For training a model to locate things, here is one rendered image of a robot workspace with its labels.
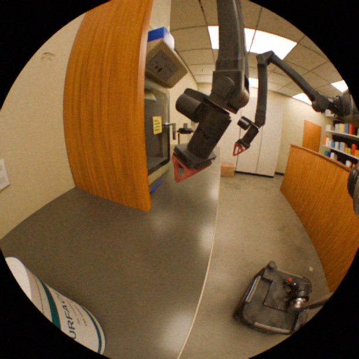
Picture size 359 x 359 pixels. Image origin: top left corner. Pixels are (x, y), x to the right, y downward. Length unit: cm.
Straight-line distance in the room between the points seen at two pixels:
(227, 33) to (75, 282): 58
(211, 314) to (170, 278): 98
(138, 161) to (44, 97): 62
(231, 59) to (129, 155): 32
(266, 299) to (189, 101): 116
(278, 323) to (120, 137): 133
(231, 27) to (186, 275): 50
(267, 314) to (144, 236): 101
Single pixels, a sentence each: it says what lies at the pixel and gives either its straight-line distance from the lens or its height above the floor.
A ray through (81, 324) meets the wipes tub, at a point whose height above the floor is 100.
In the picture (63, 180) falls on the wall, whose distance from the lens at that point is 76.
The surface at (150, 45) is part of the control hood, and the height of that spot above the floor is 149.
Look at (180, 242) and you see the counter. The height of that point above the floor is 94.
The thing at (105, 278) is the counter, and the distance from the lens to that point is 29.
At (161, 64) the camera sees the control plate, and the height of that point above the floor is 145.
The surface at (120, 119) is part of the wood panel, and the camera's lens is 36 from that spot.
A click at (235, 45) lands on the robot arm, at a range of 29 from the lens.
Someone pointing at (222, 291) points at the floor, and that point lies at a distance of 127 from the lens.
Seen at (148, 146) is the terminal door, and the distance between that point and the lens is 51.
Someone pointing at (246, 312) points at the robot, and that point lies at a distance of 104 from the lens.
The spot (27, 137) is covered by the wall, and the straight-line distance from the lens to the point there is 72.
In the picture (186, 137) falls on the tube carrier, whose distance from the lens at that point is 72.
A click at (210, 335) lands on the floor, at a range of 121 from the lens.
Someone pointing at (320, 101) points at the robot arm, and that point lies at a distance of 78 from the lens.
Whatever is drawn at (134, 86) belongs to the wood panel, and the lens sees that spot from 34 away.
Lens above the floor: 118
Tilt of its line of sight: 24 degrees down
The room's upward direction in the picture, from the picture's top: straight up
